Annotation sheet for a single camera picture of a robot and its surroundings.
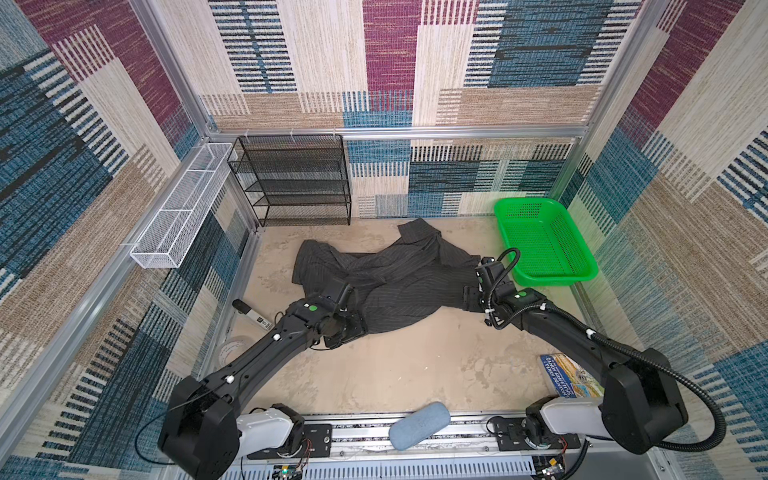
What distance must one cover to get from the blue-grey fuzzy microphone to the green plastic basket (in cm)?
48

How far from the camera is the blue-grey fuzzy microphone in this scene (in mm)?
729

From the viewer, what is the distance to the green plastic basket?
100cm
